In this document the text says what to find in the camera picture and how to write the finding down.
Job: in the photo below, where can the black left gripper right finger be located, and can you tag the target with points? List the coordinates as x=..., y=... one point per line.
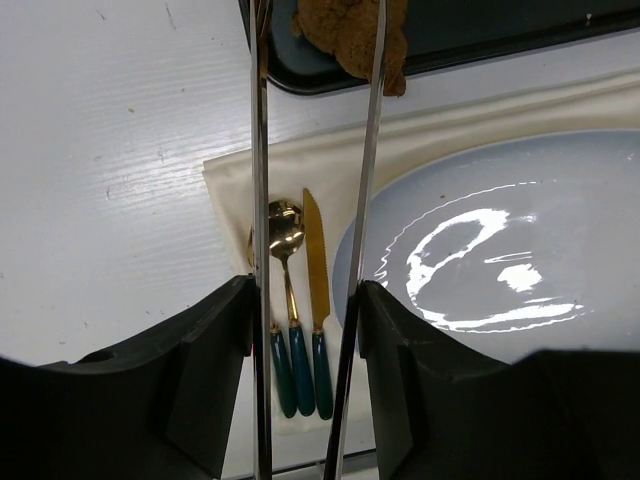
x=442, y=410

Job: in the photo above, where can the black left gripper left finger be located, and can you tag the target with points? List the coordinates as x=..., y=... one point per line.
x=157, y=405

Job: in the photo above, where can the brown chocolate croissant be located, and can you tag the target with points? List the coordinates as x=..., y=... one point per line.
x=347, y=31

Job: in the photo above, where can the light blue oval plate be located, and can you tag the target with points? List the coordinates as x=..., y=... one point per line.
x=517, y=246

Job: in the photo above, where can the cream cloth placemat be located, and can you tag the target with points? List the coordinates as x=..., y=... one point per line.
x=328, y=165

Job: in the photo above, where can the black baking tray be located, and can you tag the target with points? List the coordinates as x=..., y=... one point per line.
x=444, y=34

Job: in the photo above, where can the gold knife green handle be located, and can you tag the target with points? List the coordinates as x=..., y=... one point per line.
x=320, y=303

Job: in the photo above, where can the gold spoon green handle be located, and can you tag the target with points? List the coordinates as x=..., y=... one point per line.
x=286, y=236

